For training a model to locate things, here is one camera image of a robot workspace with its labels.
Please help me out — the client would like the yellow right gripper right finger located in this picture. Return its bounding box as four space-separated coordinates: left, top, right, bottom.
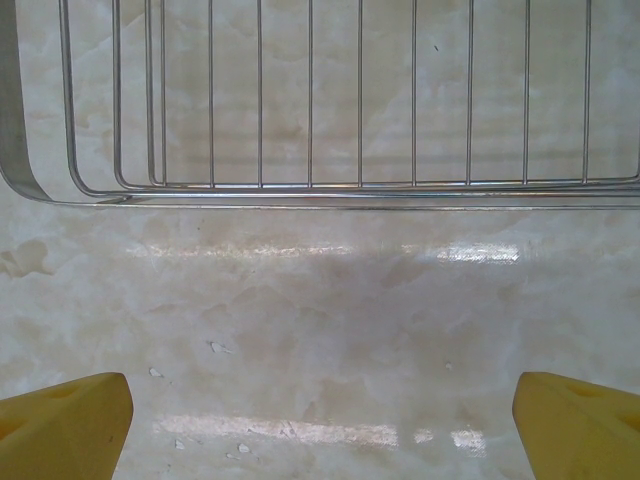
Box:
513 369 640 480

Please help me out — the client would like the chrome wire dish rack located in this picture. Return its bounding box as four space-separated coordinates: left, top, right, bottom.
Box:
0 0 640 211

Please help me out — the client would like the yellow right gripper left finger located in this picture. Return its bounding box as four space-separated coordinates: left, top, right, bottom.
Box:
0 372 135 480

